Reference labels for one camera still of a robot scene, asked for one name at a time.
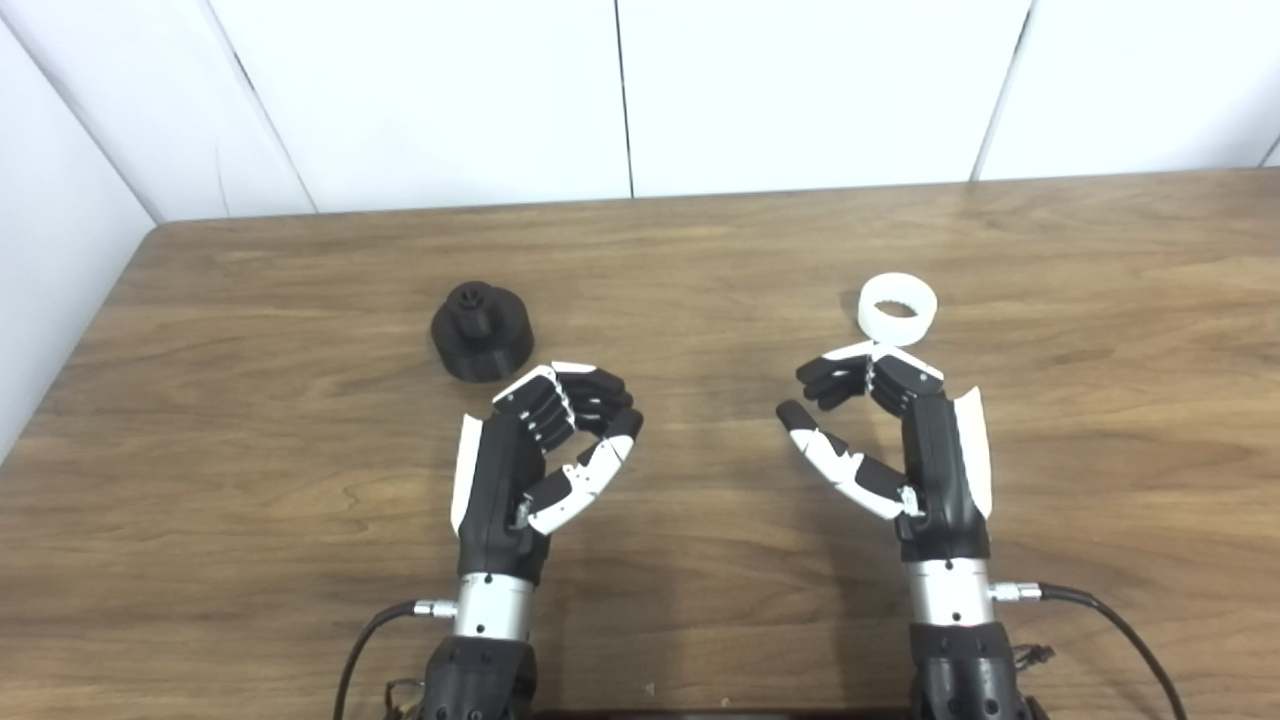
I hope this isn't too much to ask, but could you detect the round black plastic part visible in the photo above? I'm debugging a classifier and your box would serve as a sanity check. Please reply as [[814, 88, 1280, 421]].
[[430, 282, 534, 383]]

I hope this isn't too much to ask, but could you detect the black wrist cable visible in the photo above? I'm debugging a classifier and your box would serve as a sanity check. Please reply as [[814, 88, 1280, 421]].
[[990, 582, 1186, 720], [333, 598, 459, 720]]

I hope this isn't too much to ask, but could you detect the dark robot torso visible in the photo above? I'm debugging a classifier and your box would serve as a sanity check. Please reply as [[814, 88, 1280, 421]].
[[535, 708, 916, 720]]

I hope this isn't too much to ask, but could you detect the white toothed ring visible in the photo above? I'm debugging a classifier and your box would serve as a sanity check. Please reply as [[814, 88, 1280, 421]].
[[857, 272, 939, 348]]

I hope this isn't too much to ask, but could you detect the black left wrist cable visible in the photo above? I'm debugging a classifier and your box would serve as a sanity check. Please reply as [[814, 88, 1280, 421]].
[[333, 598, 459, 720]]

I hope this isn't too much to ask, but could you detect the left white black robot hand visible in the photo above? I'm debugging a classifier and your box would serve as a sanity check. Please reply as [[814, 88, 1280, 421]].
[[450, 362, 644, 586]]

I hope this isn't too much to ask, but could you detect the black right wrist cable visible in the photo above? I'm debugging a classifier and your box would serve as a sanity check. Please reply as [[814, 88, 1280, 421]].
[[990, 582, 1186, 720]]

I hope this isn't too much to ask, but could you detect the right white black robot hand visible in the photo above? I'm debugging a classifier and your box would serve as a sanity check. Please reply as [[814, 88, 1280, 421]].
[[777, 340, 994, 566]]

